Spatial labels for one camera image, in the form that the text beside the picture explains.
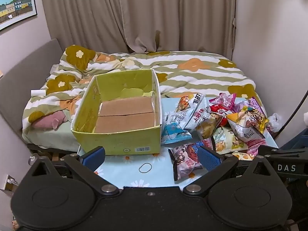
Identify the beige curtain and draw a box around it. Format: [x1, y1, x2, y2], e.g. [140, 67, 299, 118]
[38, 0, 237, 53]

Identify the purple snack packet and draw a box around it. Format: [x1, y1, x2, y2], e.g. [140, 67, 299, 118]
[234, 97, 263, 116]

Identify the red snack packet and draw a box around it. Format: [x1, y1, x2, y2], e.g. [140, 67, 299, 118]
[209, 105, 233, 127]

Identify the white blue orange snack packet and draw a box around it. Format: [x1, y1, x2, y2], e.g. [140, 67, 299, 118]
[177, 94, 210, 130]

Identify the dark blue cloth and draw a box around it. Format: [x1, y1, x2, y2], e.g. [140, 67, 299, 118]
[280, 127, 308, 150]

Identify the green cardboard box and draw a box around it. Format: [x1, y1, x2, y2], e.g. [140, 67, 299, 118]
[70, 69, 162, 156]

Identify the white potato chip packet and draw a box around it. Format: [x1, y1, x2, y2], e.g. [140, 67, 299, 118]
[196, 113, 223, 140]

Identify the yellow snack packet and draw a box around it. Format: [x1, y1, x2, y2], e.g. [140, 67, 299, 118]
[226, 106, 269, 143]

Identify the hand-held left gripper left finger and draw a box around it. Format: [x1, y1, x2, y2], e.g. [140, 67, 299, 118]
[24, 146, 120, 196]

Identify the light blue floral tablecloth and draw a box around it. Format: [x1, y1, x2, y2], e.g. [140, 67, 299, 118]
[78, 96, 280, 190]

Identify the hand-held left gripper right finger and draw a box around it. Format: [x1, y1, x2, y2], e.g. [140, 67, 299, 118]
[184, 147, 288, 196]

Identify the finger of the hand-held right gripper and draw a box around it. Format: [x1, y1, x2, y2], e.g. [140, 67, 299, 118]
[258, 145, 280, 155]

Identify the black cable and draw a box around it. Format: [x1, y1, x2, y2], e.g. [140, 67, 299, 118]
[277, 88, 308, 134]

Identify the black rubber band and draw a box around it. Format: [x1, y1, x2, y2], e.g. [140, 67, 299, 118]
[139, 163, 152, 174]

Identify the light blue silver snack packet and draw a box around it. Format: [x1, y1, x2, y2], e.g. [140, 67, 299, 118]
[161, 113, 193, 145]

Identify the green white snack packet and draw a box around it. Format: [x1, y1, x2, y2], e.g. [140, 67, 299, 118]
[213, 127, 249, 155]

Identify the wall poster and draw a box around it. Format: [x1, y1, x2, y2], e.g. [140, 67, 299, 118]
[0, 0, 38, 31]

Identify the pink checked snack packet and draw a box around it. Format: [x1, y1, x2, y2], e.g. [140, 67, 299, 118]
[247, 135, 266, 155]

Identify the white plastic bag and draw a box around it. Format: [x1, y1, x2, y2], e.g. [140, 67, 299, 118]
[268, 113, 285, 133]

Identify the grey bed headboard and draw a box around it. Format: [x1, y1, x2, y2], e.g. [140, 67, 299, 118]
[0, 38, 63, 150]

